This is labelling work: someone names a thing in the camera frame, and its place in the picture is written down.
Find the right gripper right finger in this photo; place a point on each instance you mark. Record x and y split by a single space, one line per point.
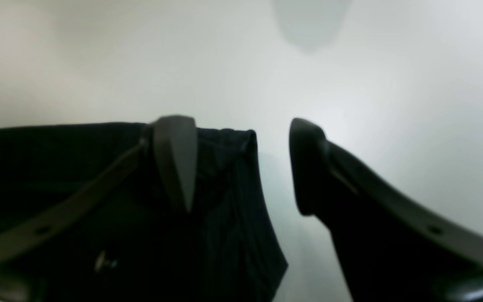
390 248

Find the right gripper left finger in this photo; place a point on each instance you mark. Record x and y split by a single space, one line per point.
83 209

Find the black t-shirt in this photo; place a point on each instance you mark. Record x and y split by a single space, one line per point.
234 255

